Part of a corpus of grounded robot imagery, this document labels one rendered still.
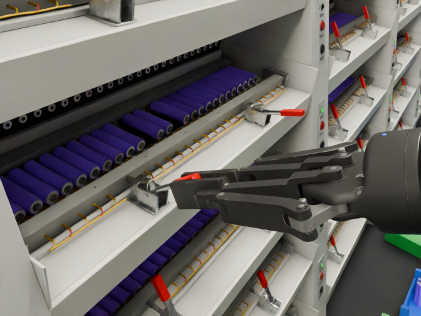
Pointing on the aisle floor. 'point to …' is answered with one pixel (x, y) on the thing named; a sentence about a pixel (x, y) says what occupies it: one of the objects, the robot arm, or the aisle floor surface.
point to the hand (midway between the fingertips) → (207, 189)
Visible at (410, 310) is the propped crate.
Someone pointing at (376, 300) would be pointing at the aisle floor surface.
